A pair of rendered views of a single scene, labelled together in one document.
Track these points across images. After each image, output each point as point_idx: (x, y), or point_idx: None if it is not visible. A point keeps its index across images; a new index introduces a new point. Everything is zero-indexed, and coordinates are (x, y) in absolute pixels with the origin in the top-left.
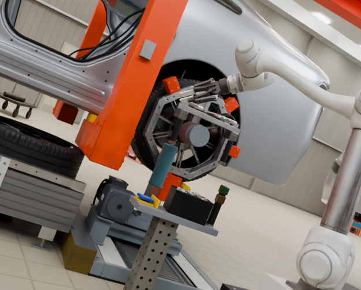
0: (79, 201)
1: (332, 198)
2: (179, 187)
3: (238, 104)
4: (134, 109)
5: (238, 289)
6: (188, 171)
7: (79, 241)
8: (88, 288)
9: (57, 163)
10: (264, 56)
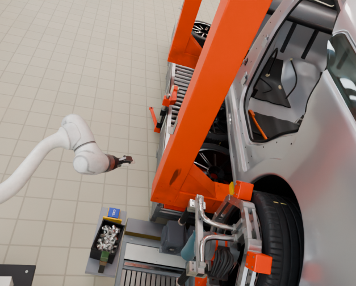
0: (155, 207)
1: None
2: (113, 226)
3: None
4: (162, 165)
5: (25, 274)
6: (215, 284)
7: (135, 222)
8: None
9: None
10: (58, 130)
